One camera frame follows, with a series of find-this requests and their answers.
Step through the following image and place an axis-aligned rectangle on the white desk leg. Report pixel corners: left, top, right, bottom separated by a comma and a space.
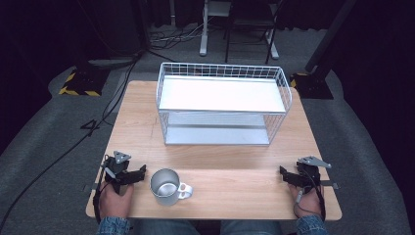
199, 0, 233, 57
265, 28, 281, 61

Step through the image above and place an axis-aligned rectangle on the black chair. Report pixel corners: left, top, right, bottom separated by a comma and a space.
224, 0, 282, 65

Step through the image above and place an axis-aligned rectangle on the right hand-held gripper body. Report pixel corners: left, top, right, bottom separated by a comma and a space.
295, 155, 333, 196

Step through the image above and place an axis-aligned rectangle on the metal table bracket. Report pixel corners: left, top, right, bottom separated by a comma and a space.
82, 183, 100, 194
320, 180, 341, 191

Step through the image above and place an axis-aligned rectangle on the bundle of floor cables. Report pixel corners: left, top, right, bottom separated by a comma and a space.
149, 23, 204, 51

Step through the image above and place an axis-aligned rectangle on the left hand-held gripper black cable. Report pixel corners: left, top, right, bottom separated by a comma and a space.
92, 162, 110, 225

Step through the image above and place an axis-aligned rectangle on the black stand base hazard tape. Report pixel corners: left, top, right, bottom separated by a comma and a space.
290, 71, 335, 100
58, 66, 111, 98

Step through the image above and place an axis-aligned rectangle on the long black floor cable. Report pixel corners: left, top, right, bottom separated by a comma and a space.
0, 52, 142, 226

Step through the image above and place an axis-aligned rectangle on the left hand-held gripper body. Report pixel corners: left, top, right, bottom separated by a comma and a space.
102, 150, 139, 196

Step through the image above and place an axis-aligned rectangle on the white wire two-tier shelf rack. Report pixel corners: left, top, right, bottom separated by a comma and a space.
156, 62, 294, 147

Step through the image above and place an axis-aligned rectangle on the silver cup with white handle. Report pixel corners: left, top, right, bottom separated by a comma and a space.
149, 167, 194, 207

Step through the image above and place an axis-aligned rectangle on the black slanted stand pole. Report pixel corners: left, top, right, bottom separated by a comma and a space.
304, 0, 357, 74

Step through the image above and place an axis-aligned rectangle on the person's right hand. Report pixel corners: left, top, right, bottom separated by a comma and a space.
288, 184, 325, 219

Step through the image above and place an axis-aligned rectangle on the person's left hand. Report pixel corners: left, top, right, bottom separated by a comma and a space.
98, 181, 135, 219

